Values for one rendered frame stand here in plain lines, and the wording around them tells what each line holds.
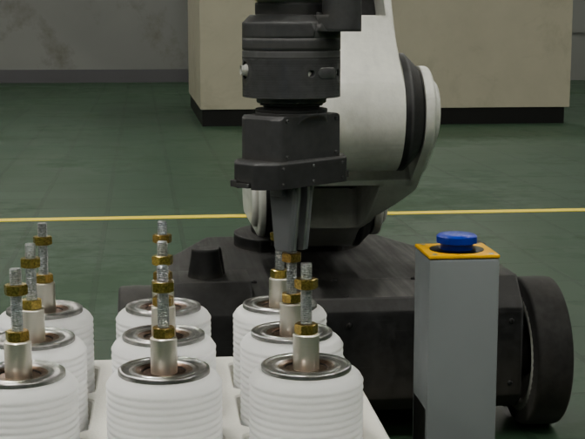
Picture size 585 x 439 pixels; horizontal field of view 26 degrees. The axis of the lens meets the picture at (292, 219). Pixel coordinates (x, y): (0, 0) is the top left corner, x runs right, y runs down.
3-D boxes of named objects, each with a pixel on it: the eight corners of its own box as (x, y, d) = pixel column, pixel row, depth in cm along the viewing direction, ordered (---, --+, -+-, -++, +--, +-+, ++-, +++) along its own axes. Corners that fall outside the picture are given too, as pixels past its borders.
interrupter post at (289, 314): (307, 339, 117) (307, 304, 116) (282, 341, 116) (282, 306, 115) (300, 333, 119) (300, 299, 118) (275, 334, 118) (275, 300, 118)
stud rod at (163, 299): (164, 353, 105) (164, 264, 104) (171, 355, 104) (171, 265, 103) (155, 355, 104) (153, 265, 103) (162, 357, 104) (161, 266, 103)
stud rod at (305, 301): (314, 352, 105) (314, 263, 104) (305, 354, 105) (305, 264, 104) (307, 349, 106) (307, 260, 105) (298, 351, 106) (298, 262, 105)
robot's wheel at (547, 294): (493, 400, 182) (496, 263, 179) (527, 399, 183) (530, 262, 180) (535, 445, 163) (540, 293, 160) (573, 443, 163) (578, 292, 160)
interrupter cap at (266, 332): (342, 344, 115) (342, 336, 115) (261, 349, 113) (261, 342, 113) (319, 325, 122) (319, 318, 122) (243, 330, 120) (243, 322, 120)
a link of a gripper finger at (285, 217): (275, 247, 117) (275, 181, 116) (300, 252, 115) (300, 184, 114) (263, 250, 116) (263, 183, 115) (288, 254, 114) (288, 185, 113)
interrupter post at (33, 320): (20, 341, 116) (18, 306, 115) (46, 340, 116) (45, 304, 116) (19, 347, 114) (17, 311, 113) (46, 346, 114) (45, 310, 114)
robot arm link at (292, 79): (279, 194, 108) (279, 52, 106) (202, 184, 114) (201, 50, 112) (374, 180, 117) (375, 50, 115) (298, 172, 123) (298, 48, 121)
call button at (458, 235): (432, 250, 127) (433, 230, 127) (471, 250, 128) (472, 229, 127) (440, 258, 123) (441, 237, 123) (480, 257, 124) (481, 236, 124)
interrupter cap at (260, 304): (332, 309, 129) (332, 302, 129) (276, 320, 124) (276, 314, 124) (282, 297, 134) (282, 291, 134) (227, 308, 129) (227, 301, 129)
